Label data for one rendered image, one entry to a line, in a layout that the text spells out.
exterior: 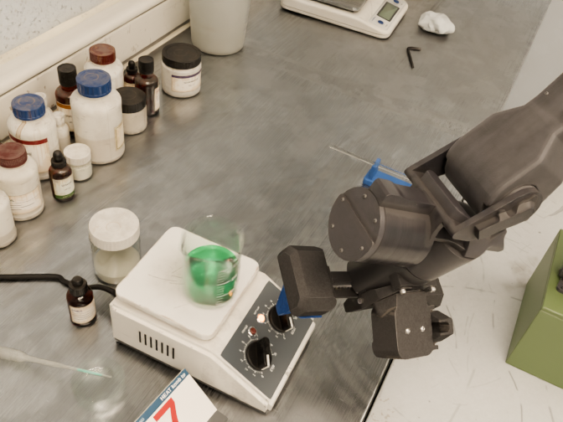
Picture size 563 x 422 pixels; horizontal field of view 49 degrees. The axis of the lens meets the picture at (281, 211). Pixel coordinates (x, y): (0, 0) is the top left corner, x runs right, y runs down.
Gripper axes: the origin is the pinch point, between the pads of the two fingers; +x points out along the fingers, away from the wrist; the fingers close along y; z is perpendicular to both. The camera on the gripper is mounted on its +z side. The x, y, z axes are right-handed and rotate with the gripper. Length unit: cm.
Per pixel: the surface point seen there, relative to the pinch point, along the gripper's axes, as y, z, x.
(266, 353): -4.1, 3.2, 7.8
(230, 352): -7.2, 2.4, 9.5
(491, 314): 28.6, 2.0, 2.2
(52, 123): -17.9, -35.2, 26.3
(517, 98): 128, -75, 33
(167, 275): -11.6, -7.3, 12.2
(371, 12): 51, -72, 20
